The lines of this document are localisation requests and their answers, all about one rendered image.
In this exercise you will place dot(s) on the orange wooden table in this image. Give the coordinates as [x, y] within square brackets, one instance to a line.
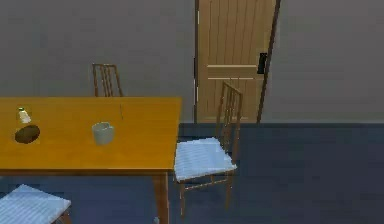
[66, 146]

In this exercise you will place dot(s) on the wooden chair white cushion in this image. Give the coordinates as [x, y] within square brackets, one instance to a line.
[26, 206]
[200, 156]
[106, 80]

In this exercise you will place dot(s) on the small white bottle green cap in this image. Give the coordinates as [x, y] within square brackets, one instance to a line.
[23, 116]

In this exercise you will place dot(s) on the white cup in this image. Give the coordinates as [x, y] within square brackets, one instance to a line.
[103, 133]

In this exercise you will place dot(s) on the light wooden room door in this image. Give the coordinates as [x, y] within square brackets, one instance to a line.
[230, 50]

